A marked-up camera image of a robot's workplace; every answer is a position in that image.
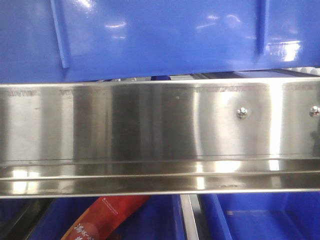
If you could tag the right panel screw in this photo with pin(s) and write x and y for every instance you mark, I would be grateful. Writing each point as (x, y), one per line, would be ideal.
(314, 111)

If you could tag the lower left blue bin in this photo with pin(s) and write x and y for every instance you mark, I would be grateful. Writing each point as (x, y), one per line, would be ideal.
(159, 218)

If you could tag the white conveyor rollers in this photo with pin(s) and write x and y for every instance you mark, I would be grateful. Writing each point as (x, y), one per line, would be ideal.
(306, 70)

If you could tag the lower right blue bin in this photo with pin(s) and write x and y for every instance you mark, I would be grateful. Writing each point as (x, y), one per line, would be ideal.
(262, 216)

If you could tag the black frame bar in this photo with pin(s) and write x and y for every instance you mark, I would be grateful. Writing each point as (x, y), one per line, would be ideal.
(19, 217)

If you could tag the panel screw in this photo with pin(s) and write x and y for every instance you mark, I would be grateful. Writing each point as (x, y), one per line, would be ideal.
(314, 111)
(242, 113)

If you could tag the left panel screw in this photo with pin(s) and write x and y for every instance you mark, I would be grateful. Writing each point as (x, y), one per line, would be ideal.
(242, 113)

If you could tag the red snack package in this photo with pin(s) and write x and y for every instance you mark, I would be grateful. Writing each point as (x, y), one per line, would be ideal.
(107, 213)

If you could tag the stainless steel rail panel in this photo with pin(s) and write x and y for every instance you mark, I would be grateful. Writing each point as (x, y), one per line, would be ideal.
(159, 137)

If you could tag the steel divider bar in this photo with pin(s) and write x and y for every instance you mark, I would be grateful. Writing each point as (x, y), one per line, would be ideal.
(194, 221)

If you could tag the large blue plastic bin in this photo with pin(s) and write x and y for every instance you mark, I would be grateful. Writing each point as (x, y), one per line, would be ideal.
(56, 41)

